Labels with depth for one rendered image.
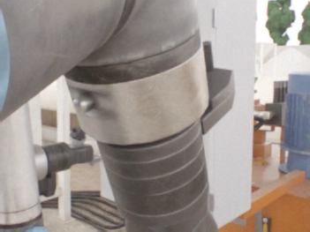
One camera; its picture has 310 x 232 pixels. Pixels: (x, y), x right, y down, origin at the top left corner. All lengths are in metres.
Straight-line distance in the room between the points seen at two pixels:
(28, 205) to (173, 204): 0.52
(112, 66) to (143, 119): 0.04
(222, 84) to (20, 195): 0.53
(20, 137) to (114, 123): 0.51
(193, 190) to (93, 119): 0.09
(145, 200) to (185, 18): 0.12
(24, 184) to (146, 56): 0.57
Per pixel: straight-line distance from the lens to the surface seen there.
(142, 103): 0.20
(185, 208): 0.26
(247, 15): 1.01
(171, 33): 0.19
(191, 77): 0.21
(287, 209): 1.44
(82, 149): 0.98
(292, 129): 1.60
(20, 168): 0.73
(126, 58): 0.19
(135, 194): 0.25
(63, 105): 2.41
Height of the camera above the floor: 1.06
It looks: 7 degrees down
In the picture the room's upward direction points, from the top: straight up
